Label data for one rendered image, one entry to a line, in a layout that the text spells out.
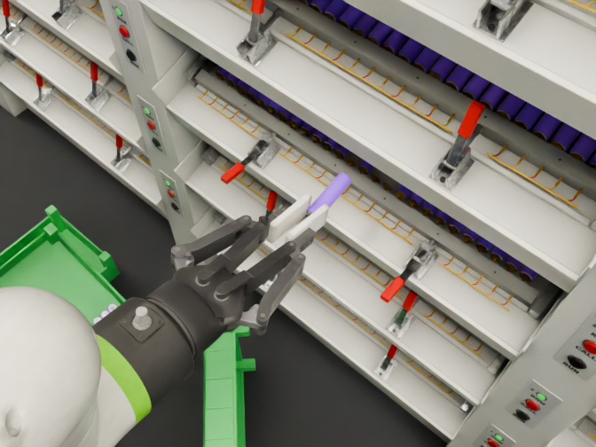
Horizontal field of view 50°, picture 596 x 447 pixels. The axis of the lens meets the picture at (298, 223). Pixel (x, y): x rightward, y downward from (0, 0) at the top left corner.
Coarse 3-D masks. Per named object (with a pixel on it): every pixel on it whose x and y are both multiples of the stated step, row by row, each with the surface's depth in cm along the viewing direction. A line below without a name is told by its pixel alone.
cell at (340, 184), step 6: (342, 174) 76; (336, 180) 76; (342, 180) 76; (348, 180) 76; (330, 186) 76; (336, 186) 75; (342, 186) 76; (324, 192) 75; (330, 192) 75; (336, 192) 75; (318, 198) 75; (324, 198) 75; (330, 198) 75; (336, 198) 76; (312, 204) 75; (318, 204) 75; (330, 204) 75; (312, 210) 74
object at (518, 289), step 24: (216, 96) 95; (240, 96) 92; (264, 120) 90; (288, 144) 90; (312, 144) 88; (336, 168) 86; (360, 192) 86; (384, 192) 83; (384, 216) 84; (408, 216) 82; (408, 240) 82; (456, 240) 80; (480, 264) 78; (504, 288) 77; (528, 288) 76
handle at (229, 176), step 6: (258, 150) 88; (252, 156) 89; (258, 156) 89; (240, 162) 88; (246, 162) 88; (234, 168) 87; (240, 168) 87; (228, 174) 86; (234, 174) 86; (222, 180) 86; (228, 180) 86
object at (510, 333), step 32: (192, 64) 96; (160, 96) 94; (192, 96) 97; (192, 128) 96; (224, 128) 94; (288, 160) 90; (352, 160) 88; (288, 192) 89; (320, 192) 88; (352, 224) 85; (448, 224) 83; (384, 256) 83; (416, 288) 83; (448, 288) 80; (480, 288) 79; (544, 288) 78; (480, 320) 78; (512, 320) 78; (544, 320) 72; (512, 352) 76
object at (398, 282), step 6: (414, 258) 79; (414, 264) 80; (408, 270) 79; (414, 270) 79; (402, 276) 79; (408, 276) 79; (396, 282) 78; (402, 282) 78; (390, 288) 77; (396, 288) 77; (384, 294) 77; (390, 294) 77; (384, 300) 77
